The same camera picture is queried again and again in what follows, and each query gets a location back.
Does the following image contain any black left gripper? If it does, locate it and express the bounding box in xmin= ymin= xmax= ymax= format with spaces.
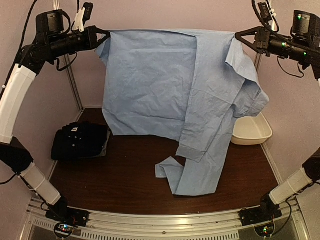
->
xmin=47 ymin=24 xmax=111 ymax=58

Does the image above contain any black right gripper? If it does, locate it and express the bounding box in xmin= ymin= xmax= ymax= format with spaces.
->
xmin=236 ymin=23 xmax=311 ymax=62

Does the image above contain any light blue long sleeve shirt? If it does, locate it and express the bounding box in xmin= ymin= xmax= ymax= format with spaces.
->
xmin=96 ymin=29 xmax=269 ymax=196

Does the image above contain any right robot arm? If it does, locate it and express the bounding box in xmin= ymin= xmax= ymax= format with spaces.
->
xmin=235 ymin=9 xmax=320 ymax=221

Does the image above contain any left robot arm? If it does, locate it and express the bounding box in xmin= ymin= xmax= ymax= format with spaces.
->
xmin=0 ymin=7 xmax=111 ymax=222

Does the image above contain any white plastic tub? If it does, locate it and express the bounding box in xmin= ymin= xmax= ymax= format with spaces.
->
xmin=231 ymin=113 xmax=273 ymax=146

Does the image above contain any grey folded shirt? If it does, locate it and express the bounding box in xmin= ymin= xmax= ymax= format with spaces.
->
xmin=98 ymin=130 xmax=111 ymax=157

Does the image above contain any left circuit board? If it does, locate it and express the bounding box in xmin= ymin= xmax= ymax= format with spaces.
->
xmin=53 ymin=222 xmax=75 ymax=238

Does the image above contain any circuit board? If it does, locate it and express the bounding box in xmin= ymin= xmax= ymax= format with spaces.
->
xmin=53 ymin=222 xmax=75 ymax=238
xmin=254 ymin=223 xmax=275 ymax=238

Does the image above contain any right circuit board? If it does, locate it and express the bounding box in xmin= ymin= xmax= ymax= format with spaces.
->
xmin=254 ymin=223 xmax=275 ymax=238

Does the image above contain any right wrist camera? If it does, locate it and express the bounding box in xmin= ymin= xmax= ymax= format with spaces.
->
xmin=257 ymin=0 xmax=277 ymax=25

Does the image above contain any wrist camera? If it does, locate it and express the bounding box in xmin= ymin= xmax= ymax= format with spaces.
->
xmin=257 ymin=0 xmax=277 ymax=25
xmin=71 ymin=2 xmax=94 ymax=32

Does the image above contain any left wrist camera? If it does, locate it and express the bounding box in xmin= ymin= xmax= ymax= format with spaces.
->
xmin=71 ymin=2 xmax=94 ymax=32

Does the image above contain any left black camera cable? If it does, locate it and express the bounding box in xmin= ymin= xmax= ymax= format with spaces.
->
xmin=7 ymin=0 xmax=41 ymax=81

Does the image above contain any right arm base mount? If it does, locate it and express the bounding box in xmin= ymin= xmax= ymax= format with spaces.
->
xmin=238 ymin=200 xmax=282 ymax=226

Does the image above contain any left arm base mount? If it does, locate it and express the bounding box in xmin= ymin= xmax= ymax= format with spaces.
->
xmin=45 ymin=198 xmax=89 ymax=227

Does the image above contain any front aluminium frame rail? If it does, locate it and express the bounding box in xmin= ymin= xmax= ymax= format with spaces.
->
xmin=19 ymin=197 xmax=311 ymax=240

